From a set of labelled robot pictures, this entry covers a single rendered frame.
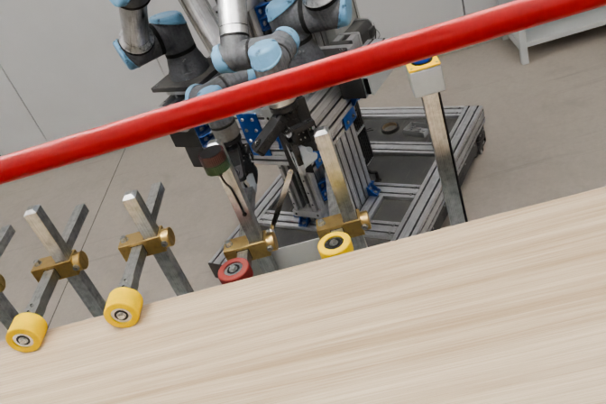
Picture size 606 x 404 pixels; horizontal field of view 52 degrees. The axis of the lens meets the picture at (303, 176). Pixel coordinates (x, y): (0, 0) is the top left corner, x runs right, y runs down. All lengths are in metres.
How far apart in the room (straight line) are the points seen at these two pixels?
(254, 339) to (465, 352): 0.43
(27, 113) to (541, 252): 3.94
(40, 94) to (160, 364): 3.43
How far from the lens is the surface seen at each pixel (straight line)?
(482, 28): 0.17
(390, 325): 1.25
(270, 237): 1.62
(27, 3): 4.41
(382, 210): 2.68
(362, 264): 1.39
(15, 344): 1.66
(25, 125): 4.81
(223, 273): 1.52
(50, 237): 1.72
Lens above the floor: 1.81
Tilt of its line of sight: 32 degrees down
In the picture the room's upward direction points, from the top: 20 degrees counter-clockwise
